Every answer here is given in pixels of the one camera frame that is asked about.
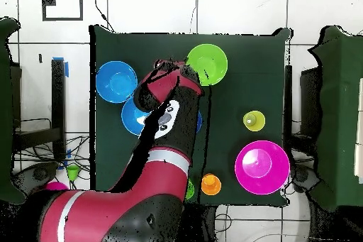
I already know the lime green bowl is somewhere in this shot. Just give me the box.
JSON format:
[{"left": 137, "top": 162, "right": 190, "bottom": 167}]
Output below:
[{"left": 185, "top": 43, "right": 228, "bottom": 87}]

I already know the small dark blue bowl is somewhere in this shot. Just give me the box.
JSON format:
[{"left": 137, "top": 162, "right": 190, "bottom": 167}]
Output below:
[{"left": 195, "top": 109, "right": 203, "bottom": 133}]

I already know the large blue bowl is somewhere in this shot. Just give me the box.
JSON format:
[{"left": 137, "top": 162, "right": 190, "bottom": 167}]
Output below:
[
  {"left": 95, "top": 60, "right": 139, "bottom": 104},
  {"left": 121, "top": 97, "right": 151, "bottom": 136}
]

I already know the dark green table cloth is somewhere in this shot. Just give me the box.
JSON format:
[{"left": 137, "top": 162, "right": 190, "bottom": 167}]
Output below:
[{"left": 89, "top": 24, "right": 293, "bottom": 207}]

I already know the yellow ribbed cup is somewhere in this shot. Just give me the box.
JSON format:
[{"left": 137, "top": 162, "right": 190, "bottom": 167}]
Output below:
[{"left": 242, "top": 110, "right": 267, "bottom": 133}]

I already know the blue tape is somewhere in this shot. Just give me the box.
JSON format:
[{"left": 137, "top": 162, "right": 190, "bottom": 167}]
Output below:
[{"left": 52, "top": 56, "right": 69, "bottom": 78}]

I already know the orange cup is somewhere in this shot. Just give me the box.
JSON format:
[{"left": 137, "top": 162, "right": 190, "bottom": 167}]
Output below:
[{"left": 201, "top": 173, "right": 223, "bottom": 197}]

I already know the large pink bowl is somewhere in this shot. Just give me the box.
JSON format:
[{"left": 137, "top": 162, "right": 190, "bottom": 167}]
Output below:
[{"left": 234, "top": 140, "right": 291, "bottom": 196}]

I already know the black box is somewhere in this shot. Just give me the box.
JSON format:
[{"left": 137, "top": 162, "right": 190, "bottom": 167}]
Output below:
[{"left": 299, "top": 67, "right": 323, "bottom": 138}]

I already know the small green cup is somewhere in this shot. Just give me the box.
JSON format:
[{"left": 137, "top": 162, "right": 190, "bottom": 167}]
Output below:
[{"left": 65, "top": 165, "right": 81, "bottom": 182}]

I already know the green cloth covered table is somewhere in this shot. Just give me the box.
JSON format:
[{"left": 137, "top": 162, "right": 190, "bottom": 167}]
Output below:
[
  {"left": 0, "top": 16, "right": 28, "bottom": 204},
  {"left": 308, "top": 25, "right": 363, "bottom": 213}
]

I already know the black equipment base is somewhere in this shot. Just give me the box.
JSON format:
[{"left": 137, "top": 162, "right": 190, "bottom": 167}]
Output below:
[
  {"left": 291, "top": 165, "right": 320, "bottom": 193},
  {"left": 12, "top": 161, "right": 60, "bottom": 194}
]

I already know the pink cup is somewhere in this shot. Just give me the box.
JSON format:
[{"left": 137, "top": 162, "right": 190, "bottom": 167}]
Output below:
[{"left": 45, "top": 181, "right": 69, "bottom": 191}]

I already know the black post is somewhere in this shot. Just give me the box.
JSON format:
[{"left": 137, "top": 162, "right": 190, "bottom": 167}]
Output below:
[{"left": 284, "top": 65, "right": 294, "bottom": 152}]

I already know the black stand frame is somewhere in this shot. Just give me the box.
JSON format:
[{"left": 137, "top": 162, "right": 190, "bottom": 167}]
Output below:
[{"left": 11, "top": 57, "right": 67, "bottom": 163}]

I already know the black cable tangle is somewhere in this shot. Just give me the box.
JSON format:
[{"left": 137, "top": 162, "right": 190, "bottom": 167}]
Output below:
[{"left": 12, "top": 135, "right": 91, "bottom": 190}]

